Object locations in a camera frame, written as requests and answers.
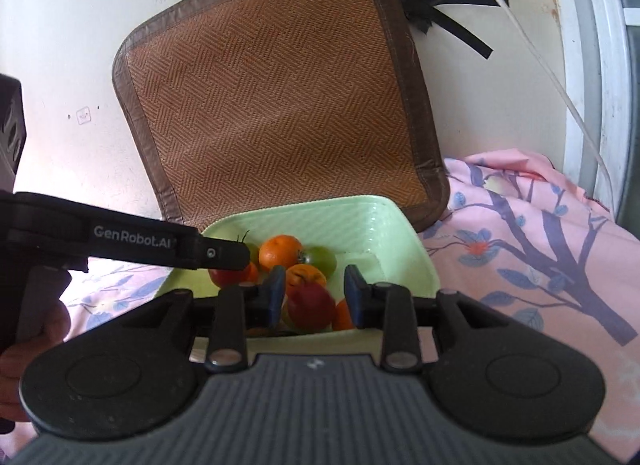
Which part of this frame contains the green tomato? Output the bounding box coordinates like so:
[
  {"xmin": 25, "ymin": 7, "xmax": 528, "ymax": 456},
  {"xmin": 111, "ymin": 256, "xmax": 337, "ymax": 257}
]
[{"xmin": 299, "ymin": 245, "xmax": 338, "ymax": 277}]

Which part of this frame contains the mandarin orange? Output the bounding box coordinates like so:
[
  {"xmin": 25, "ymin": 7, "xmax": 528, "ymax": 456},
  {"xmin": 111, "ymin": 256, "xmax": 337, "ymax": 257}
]
[
  {"xmin": 258, "ymin": 234, "xmax": 305, "ymax": 270},
  {"xmin": 332, "ymin": 298, "xmax": 356, "ymax": 332}
]

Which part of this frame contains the light green bowl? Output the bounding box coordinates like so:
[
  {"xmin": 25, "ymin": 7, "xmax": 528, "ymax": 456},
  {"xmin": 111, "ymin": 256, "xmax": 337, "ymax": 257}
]
[{"xmin": 155, "ymin": 195, "xmax": 442, "ymax": 364}]

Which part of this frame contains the red tomato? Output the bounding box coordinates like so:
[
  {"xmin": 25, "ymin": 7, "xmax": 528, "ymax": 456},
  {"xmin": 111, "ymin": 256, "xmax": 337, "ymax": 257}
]
[
  {"xmin": 208, "ymin": 268, "xmax": 247, "ymax": 289},
  {"xmin": 286, "ymin": 282, "xmax": 337, "ymax": 331}
]

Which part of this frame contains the brown woven seat cushion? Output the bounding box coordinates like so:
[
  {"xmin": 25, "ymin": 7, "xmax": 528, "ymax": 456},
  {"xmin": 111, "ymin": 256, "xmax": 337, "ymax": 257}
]
[{"xmin": 110, "ymin": 0, "xmax": 451, "ymax": 247}]

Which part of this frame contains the white cable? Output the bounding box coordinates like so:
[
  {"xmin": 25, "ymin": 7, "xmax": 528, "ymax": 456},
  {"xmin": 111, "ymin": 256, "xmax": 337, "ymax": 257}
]
[{"xmin": 446, "ymin": 0, "xmax": 615, "ymax": 213}]

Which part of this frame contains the pink deer-print bedsheet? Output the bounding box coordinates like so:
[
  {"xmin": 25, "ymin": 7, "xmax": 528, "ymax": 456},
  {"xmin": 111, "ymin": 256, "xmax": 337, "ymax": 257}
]
[{"xmin": 59, "ymin": 147, "xmax": 640, "ymax": 465}]

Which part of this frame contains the white window frame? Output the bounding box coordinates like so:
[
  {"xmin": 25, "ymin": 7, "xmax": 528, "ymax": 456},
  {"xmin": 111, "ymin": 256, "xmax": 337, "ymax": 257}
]
[{"xmin": 541, "ymin": 0, "xmax": 640, "ymax": 243}]

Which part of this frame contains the person's left hand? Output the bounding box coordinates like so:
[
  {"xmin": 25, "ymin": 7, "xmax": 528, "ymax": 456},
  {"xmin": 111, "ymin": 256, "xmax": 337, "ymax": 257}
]
[{"xmin": 0, "ymin": 301, "xmax": 72, "ymax": 423}]

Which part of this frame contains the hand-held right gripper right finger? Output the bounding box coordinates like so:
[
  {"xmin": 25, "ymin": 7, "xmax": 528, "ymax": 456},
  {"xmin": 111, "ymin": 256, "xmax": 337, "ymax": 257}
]
[{"xmin": 343, "ymin": 264, "xmax": 521, "ymax": 373}]

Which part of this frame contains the orange-red tomato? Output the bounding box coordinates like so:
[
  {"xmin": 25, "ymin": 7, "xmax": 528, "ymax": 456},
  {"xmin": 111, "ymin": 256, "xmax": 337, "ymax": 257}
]
[{"xmin": 285, "ymin": 264, "xmax": 328, "ymax": 291}]

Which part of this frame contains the black ribbon tie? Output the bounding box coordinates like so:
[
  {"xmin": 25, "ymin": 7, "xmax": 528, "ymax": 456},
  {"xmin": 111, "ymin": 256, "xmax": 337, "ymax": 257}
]
[{"xmin": 394, "ymin": 0, "xmax": 510, "ymax": 61}]

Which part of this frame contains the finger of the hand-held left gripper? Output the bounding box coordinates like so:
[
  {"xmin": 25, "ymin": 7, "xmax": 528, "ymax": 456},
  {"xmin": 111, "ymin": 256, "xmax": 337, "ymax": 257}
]
[{"xmin": 178, "ymin": 233, "xmax": 251, "ymax": 272}]

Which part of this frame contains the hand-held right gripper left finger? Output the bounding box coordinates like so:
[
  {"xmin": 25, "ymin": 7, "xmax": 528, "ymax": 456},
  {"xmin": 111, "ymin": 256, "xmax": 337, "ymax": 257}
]
[{"xmin": 120, "ymin": 265, "xmax": 287, "ymax": 373}]

